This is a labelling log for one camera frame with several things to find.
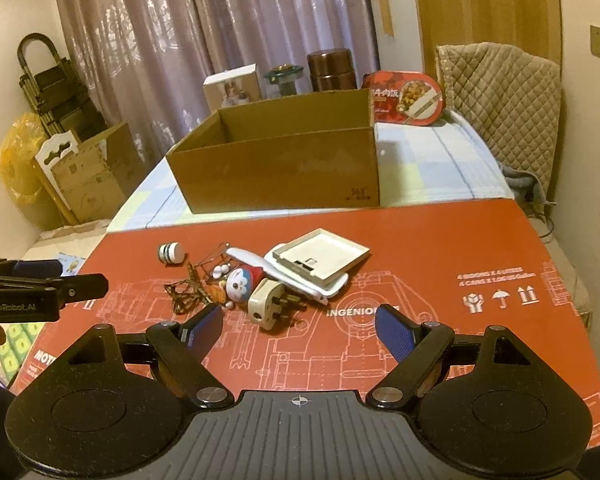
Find red instant rice meal box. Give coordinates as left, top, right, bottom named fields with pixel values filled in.
left=362, top=70, right=444, bottom=126

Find wooden door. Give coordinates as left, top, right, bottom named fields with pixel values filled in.
left=417, top=0, right=562, bottom=76

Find white earbuds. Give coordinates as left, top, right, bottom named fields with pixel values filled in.
left=212, top=263, right=232, bottom=281

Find mauve curtain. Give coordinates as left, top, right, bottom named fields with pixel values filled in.
left=57, top=0, right=379, bottom=167

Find flattened cardboard boxes stack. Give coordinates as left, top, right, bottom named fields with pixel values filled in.
left=32, top=122, right=147, bottom=226

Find brown cardboard box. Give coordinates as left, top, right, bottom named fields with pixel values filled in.
left=166, top=89, right=380, bottom=214

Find long white remote control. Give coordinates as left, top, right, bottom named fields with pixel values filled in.
left=225, top=246, right=328, bottom=306

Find wall power socket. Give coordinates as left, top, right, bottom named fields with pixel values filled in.
left=590, top=25, right=600, bottom=58

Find yellow plastic bag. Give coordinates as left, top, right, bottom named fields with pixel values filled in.
left=0, top=112, right=47, bottom=206

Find Doraemon toy figure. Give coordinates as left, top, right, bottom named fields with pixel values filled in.
left=225, top=264, right=264, bottom=304

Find brown metal thermos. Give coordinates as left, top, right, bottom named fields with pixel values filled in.
left=306, top=48, right=358, bottom=92

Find folded black hand trolley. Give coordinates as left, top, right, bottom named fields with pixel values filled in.
left=17, top=32, right=108, bottom=141

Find white UK power plug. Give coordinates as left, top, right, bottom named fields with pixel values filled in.
left=247, top=278, right=306, bottom=332

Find beige quilted chair cover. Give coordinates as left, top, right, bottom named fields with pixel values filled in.
left=436, top=42, right=562, bottom=193

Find white product box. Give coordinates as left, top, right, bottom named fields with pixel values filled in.
left=202, top=64, right=263, bottom=113

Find metal wire rack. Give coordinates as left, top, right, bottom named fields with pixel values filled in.
left=187, top=243, right=232, bottom=284

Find glass jar green lid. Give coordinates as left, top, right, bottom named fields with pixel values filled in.
left=264, top=64, right=303, bottom=99

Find white square plastic tray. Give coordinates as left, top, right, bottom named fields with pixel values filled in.
left=273, top=229, right=370, bottom=285

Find grey cloth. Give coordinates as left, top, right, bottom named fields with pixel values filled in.
left=498, top=162, right=555, bottom=212

